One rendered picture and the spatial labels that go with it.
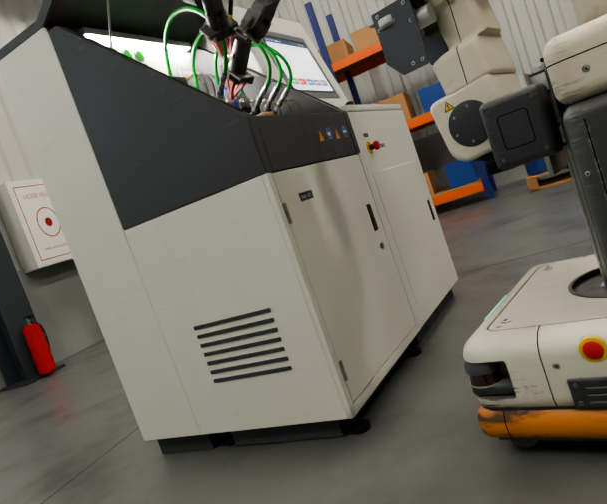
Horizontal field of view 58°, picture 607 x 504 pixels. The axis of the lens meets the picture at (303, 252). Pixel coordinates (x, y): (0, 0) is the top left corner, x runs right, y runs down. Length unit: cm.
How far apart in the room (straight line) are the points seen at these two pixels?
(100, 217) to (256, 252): 60
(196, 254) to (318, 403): 57
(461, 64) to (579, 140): 36
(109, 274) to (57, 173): 38
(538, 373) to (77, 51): 155
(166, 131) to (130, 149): 16
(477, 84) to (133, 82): 97
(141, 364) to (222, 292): 47
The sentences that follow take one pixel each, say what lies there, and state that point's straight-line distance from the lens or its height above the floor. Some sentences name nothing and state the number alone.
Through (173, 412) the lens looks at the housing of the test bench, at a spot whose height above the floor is 16.
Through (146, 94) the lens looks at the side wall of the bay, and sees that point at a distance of 171.
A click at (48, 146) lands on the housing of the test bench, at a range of 204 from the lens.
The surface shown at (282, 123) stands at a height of 92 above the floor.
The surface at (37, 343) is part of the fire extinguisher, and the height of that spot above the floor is 31.
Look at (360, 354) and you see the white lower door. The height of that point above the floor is 19.
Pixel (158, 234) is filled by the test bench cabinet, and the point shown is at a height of 74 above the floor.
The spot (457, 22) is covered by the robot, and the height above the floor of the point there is 95.
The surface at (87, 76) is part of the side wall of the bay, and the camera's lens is 188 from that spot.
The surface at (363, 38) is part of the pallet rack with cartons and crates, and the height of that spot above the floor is 235.
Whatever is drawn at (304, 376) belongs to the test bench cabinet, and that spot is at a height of 21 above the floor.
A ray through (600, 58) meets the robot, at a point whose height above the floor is 74.
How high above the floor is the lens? 68
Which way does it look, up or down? 5 degrees down
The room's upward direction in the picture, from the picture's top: 19 degrees counter-clockwise
